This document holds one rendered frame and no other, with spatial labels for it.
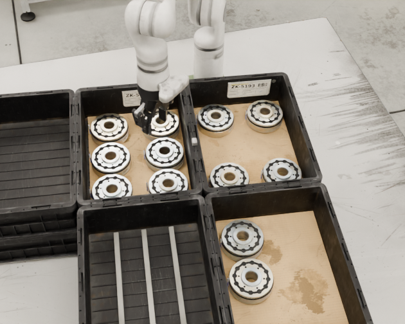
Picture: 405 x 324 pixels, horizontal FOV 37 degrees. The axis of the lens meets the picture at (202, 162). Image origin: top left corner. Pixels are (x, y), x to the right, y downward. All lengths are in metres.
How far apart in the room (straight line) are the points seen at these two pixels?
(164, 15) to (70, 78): 0.89
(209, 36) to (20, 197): 0.70
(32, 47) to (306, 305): 2.32
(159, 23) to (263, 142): 0.58
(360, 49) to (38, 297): 2.34
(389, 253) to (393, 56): 1.86
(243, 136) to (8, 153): 0.65
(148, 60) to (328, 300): 0.68
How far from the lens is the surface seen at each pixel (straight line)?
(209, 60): 1.83
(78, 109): 1.66
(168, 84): 1.35
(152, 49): 1.30
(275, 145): 1.68
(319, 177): 1.50
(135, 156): 1.64
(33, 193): 1.61
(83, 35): 3.37
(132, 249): 1.47
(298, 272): 1.46
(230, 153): 1.65
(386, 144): 1.94
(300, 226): 1.53
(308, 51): 2.20
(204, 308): 1.39
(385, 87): 3.20
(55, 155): 1.67
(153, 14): 1.24
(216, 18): 1.74
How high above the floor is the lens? 2.08
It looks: 51 degrees down
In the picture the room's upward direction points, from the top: 3 degrees clockwise
